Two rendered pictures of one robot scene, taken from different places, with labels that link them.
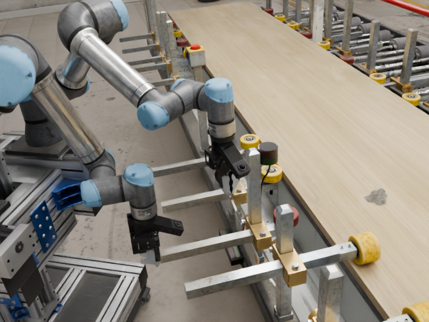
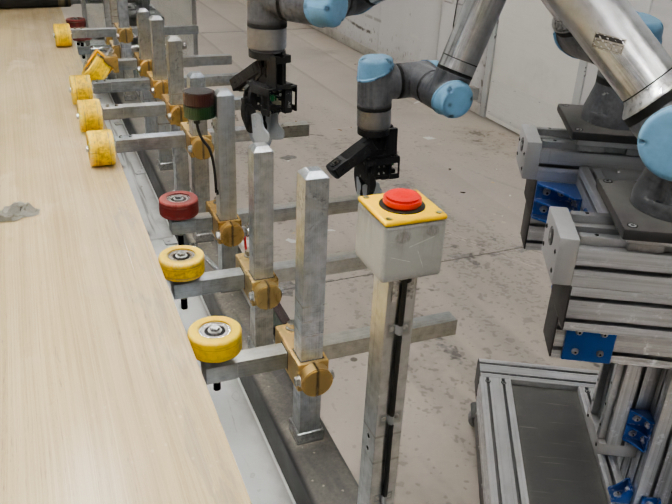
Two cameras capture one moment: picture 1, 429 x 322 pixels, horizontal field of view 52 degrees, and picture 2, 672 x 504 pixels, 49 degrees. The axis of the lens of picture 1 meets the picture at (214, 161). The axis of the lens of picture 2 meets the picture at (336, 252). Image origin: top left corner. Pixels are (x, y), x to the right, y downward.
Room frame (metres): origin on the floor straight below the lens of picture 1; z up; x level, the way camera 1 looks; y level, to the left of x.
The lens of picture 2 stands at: (2.54, -0.16, 1.53)
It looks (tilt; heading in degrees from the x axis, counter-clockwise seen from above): 27 degrees down; 169
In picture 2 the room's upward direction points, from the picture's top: 3 degrees clockwise
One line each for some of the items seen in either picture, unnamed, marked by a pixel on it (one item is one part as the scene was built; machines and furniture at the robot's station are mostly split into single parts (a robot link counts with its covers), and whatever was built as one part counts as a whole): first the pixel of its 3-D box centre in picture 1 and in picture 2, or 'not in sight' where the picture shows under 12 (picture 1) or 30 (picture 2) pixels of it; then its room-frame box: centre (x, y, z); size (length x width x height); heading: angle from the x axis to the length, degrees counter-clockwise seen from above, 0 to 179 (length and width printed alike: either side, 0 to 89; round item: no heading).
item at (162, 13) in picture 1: (167, 48); not in sight; (2.83, 0.24, 0.93); 0.03 x 0.03 x 0.48; 12
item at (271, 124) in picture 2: (221, 183); (274, 132); (1.09, -0.01, 1.04); 0.06 x 0.03 x 0.09; 32
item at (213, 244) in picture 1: (227, 241); (270, 214); (1.05, -0.02, 0.84); 0.43 x 0.03 x 0.04; 102
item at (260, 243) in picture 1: (258, 230); (223, 222); (1.09, -0.12, 0.85); 0.13 x 0.06 x 0.05; 12
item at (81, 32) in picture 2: not in sight; (131, 30); (-0.40, -0.40, 0.95); 0.50 x 0.04 x 0.04; 102
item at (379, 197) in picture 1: (378, 195); (14, 208); (1.14, -0.52, 0.91); 0.09 x 0.07 x 0.02; 129
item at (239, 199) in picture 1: (235, 188); (257, 280); (1.34, -0.07, 0.84); 0.13 x 0.06 x 0.05; 12
